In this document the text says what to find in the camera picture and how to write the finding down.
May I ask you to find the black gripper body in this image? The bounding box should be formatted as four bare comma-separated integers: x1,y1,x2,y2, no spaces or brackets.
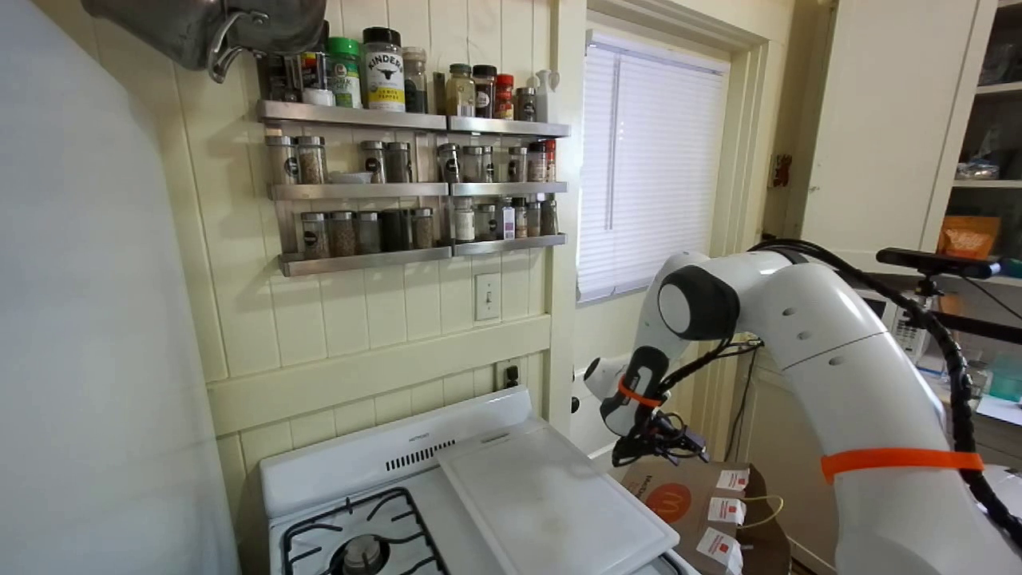
612,411,713,471

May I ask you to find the brown McDonald's paper bag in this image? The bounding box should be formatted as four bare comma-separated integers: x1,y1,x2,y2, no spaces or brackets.
616,458,796,575

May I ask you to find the round stove burner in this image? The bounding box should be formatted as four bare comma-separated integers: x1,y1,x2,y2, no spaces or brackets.
328,531,395,575

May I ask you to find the white gas stove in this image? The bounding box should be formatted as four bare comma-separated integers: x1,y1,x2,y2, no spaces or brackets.
257,387,700,575

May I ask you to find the black stove burner grate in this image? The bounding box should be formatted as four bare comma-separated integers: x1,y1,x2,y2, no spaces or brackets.
277,487,457,575

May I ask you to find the white cutting board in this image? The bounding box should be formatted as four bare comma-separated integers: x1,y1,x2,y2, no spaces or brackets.
434,416,682,575

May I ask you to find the teal container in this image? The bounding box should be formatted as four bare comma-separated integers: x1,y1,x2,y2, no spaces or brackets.
988,358,1022,408

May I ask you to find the orange snack packet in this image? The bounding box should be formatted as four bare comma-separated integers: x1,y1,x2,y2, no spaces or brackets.
934,215,1004,261

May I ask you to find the large black lid jar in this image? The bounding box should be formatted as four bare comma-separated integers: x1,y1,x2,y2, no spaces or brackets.
361,27,407,116

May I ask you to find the green lid spice jar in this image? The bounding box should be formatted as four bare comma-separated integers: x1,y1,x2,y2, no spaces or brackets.
325,35,368,108

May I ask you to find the red white spice jar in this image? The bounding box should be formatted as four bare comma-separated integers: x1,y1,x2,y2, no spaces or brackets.
299,49,335,108

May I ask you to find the dark spice jar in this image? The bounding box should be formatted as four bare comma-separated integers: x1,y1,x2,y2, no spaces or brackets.
257,49,306,104

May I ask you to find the white refrigerator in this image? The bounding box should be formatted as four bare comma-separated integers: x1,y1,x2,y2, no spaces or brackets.
0,0,242,575

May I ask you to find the narrow orange strap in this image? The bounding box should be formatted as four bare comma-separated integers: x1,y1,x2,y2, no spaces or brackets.
616,379,668,416

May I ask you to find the white wall outlet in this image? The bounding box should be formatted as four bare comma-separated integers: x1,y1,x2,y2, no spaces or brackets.
472,271,504,325

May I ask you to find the wide orange strap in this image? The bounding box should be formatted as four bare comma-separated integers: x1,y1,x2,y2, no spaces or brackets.
818,445,982,487

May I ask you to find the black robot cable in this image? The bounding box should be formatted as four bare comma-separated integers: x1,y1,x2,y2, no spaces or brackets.
659,233,1022,524

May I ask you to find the black tripod frame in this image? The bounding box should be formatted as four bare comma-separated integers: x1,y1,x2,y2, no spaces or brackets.
873,247,1022,348

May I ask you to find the cream wall cabinet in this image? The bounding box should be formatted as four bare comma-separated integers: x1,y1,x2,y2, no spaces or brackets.
796,0,1022,275

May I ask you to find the steel wall spice rack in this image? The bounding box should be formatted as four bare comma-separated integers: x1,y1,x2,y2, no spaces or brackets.
257,97,571,280

